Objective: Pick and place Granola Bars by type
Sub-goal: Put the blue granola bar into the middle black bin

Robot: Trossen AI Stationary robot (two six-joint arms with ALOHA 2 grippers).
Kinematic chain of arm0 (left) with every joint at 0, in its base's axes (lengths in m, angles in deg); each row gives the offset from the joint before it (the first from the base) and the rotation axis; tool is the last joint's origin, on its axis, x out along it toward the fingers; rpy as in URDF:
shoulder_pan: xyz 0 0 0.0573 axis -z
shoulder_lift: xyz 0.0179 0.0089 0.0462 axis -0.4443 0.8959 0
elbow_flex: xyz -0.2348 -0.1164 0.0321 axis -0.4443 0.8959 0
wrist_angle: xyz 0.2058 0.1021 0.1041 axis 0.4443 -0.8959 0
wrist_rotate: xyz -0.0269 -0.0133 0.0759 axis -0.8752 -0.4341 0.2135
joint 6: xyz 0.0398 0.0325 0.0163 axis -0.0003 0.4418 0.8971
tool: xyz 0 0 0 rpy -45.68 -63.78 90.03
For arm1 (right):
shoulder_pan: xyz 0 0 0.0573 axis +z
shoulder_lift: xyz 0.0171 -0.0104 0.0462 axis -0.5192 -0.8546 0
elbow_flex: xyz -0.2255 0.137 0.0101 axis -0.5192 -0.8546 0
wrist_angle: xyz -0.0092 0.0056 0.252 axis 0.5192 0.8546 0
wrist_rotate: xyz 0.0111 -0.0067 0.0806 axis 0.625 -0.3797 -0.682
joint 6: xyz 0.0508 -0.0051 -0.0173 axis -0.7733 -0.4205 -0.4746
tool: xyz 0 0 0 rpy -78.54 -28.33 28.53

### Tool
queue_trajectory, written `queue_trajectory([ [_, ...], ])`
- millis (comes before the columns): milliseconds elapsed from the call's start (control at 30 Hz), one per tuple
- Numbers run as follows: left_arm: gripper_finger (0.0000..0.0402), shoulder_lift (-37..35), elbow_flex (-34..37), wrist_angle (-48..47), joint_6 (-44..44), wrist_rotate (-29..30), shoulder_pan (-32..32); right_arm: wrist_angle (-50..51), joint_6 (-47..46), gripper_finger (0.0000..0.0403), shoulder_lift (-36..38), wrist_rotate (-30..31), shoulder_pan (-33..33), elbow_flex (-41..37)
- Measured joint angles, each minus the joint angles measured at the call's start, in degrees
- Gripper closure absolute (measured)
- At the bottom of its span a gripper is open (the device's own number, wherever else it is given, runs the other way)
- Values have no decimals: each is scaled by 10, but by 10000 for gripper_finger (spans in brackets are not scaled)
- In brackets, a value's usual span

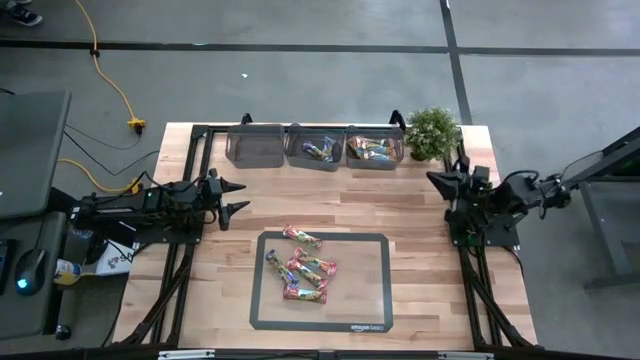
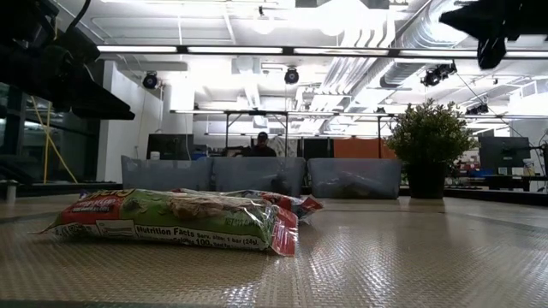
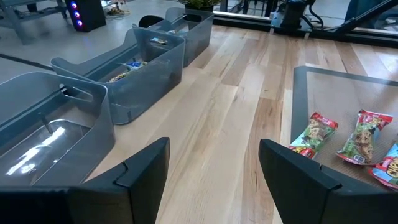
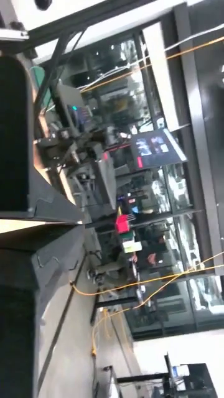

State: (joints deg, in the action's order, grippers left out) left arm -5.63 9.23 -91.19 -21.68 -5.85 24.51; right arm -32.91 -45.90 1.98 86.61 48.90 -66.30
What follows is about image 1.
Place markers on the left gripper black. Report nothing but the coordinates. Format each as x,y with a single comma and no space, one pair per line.
211,192

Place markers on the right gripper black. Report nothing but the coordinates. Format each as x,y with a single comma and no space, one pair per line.
475,187

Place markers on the yellow chewy granola bar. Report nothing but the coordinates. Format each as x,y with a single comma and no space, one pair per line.
381,149
357,147
382,157
382,141

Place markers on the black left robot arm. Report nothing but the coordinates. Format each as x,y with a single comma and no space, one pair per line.
125,209

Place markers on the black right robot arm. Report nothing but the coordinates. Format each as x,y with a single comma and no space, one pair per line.
515,197

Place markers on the grey translucent plastic bin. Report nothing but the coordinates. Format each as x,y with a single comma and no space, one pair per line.
255,150
380,165
294,137

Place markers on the green potted plant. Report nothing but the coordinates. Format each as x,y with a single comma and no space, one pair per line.
432,132

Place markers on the black clamp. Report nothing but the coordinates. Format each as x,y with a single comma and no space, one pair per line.
246,119
397,119

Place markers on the white printed bag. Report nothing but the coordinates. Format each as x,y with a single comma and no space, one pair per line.
117,262

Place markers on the brown silicone baking mat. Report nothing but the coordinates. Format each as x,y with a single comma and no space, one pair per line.
350,310

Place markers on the dark grey metal table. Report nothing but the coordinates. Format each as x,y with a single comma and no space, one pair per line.
607,240

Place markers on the yellow white bottle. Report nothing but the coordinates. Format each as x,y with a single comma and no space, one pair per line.
67,272

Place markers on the dark grey desk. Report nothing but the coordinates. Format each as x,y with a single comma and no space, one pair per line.
30,150
25,315

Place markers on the black lit computer mouse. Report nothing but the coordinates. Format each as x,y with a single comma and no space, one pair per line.
31,270

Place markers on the person's shoe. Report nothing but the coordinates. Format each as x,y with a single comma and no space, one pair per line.
25,16

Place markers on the black aluminium table frame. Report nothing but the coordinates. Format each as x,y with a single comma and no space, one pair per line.
199,131

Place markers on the silver aluminium bracket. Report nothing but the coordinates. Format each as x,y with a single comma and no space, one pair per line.
186,354
465,356

